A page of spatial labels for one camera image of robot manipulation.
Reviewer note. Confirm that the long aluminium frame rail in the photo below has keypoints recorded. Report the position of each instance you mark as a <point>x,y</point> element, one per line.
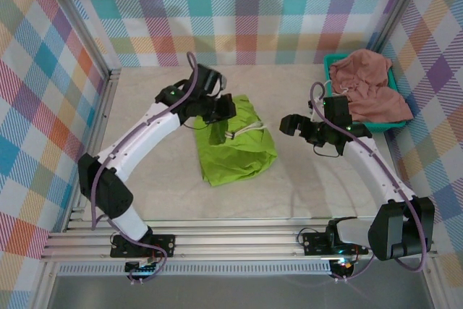
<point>235,240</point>

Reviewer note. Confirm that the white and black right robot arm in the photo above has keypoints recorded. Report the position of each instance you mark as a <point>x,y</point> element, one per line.
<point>380,175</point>

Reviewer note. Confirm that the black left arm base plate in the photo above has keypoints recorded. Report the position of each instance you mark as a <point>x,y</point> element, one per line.
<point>164,244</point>

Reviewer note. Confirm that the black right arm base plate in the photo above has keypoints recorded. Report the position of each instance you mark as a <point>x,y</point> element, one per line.
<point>314,244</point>

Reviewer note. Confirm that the teal plastic basket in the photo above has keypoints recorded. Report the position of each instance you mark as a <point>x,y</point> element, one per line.
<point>383,127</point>

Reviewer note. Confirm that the lime green shorts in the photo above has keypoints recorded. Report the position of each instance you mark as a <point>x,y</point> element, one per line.
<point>235,160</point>

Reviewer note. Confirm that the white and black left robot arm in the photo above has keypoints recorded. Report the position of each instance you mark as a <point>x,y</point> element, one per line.
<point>130,142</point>

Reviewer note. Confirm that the aluminium corner post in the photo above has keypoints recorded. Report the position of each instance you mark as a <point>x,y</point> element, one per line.
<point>401,1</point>
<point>72,12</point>

